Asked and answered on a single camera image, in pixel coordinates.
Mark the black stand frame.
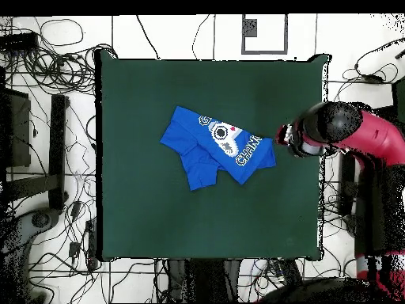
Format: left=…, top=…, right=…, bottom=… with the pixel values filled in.
left=6, top=93, right=69, bottom=211
left=336, top=151, right=358, bottom=219

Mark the black power strip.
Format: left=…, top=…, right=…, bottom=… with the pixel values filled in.
left=273, top=258, right=303, bottom=283
left=84, top=218, right=97, bottom=270
left=0, top=32, right=40, bottom=51

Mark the black box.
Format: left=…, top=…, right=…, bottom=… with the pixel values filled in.
left=0, top=86, right=32, bottom=168

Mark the dark square floor tag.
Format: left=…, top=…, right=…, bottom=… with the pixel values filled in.
left=242, top=18, right=258, bottom=37

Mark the black cable tangle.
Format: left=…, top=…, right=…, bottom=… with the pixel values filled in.
left=0, top=17, right=118, bottom=96

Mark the blue printed t-shirt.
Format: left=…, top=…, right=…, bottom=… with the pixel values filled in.
left=159, top=104, right=277, bottom=192

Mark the gray office chair base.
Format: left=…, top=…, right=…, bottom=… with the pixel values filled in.
left=0, top=207, right=62, bottom=254

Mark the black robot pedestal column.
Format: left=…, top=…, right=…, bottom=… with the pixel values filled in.
left=165, top=258, right=241, bottom=303

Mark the black cable with connector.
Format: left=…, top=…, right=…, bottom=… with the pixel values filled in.
left=343, top=37, right=405, bottom=85

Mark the dark green table cloth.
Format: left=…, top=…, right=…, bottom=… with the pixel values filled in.
left=94, top=48, right=330, bottom=262

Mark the green cloth on side table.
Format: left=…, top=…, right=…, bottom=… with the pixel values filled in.
left=392, top=78, right=405, bottom=124

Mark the thin black cable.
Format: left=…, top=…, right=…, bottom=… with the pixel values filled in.
left=191, top=13, right=210, bottom=60
left=134, top=13, right=161, bottom=61

